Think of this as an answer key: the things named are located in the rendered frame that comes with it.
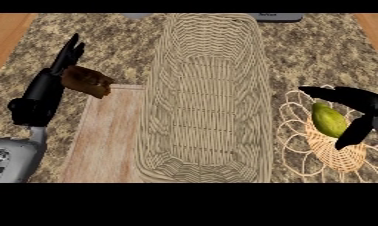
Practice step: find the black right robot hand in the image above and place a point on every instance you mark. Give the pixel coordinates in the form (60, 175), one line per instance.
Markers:
(355, 101)

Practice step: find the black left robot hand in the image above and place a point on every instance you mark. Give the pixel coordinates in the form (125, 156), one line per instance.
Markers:
(39, 95)

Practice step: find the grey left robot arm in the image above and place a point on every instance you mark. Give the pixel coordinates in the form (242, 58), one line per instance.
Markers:
(19, 156)

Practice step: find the green pear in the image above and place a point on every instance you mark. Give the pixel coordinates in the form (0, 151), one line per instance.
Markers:
(327, 120)

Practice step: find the large wicker basket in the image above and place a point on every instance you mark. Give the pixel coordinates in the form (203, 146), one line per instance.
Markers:
(206, 103)

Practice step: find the brown bread chunk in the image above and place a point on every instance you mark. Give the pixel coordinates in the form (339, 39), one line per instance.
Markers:
(87, 81)

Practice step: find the pale wooden cutting board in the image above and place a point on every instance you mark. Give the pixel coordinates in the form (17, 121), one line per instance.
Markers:
(104, 136)

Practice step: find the grey appliance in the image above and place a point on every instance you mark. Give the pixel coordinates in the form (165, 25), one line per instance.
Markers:
(274, 16)

